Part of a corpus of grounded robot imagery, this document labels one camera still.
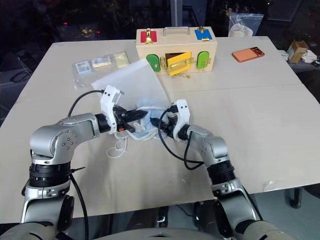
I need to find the gold and white packet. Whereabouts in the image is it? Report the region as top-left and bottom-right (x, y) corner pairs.
(90, 56), (112, 71)

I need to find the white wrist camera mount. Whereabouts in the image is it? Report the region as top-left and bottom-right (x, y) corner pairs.
(171, 99), (192, 140)
(99, 84), (125, 134)

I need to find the cardboard box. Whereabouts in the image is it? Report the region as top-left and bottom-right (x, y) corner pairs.
(286, 39), (309, 64)

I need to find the light blue face mask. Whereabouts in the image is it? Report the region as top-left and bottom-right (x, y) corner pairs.
(129, 98), (176, 142)

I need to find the white crumpled cloth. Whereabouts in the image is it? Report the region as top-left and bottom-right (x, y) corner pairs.
(300, 49), (320, 64)

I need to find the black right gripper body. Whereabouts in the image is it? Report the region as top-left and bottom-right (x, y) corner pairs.
(160, 112), (179, 138)

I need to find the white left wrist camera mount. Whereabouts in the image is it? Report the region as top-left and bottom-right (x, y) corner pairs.
(99, 84), (125, 134)

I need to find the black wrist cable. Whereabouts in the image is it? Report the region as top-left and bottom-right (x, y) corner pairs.
(67, 89), (105, 118)
(158, 106), (205, 171)

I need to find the wooden lock box with handle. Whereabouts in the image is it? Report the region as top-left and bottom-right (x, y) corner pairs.
(135, 25), (219, 80)

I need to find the black table leg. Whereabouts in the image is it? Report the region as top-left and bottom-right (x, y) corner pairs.
(289, 186), (304, 209)

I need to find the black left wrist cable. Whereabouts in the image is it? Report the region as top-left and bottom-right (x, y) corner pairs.
(67, 89), (105, 118)

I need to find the orange smartphone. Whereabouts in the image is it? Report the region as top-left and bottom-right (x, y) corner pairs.
(231, 46), (266, 64)

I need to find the pale yellow packet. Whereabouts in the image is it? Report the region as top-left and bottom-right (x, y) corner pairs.
(112, 51), (130, 70)

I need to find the clear tape piece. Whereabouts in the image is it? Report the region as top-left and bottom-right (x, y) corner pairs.
(261, 179), (286, 193)

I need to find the black left shoulder cable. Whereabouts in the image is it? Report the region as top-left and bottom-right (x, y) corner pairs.
(68, 166), (89, 226)

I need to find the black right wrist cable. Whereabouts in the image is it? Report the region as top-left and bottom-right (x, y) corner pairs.
(158, 106), (205, 171)

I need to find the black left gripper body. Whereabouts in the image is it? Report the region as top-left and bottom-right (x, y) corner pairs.
(112, 106), (129, 133)

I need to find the clear plastic packet bag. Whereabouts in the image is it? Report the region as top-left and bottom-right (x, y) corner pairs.
(72, 51), (131, 89)

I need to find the blue and white packet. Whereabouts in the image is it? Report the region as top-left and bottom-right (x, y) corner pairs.
(75, 60), (94, 76)

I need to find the clear zip bag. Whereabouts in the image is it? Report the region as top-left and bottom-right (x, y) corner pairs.
(228, 12), (265, 38)

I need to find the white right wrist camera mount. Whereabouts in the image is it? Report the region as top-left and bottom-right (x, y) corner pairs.
(171, 99), (192, 140)

